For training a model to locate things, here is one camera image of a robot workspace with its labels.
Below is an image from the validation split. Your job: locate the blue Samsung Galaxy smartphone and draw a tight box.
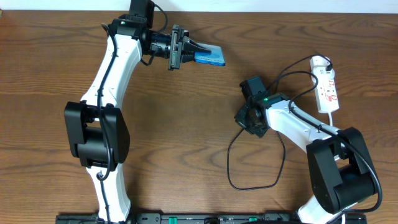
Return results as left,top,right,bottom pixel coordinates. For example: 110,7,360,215
194,43,225,66

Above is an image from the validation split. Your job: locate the black USB charging cable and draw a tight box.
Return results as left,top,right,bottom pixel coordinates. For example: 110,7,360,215
226,54,333,191

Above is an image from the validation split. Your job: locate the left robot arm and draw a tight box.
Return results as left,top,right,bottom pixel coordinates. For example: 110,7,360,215
64,1,211,223

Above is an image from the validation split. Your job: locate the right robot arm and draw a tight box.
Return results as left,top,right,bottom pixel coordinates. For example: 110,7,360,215
234,77,382,223

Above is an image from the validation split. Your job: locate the white USB charger adapter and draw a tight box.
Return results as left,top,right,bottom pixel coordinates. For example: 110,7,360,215
310,55,335,82

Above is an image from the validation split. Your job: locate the white power strip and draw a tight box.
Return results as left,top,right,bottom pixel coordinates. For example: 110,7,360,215
312,67,340,113

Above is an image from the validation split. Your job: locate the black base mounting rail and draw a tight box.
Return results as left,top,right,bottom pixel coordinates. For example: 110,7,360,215
55,212,368,224

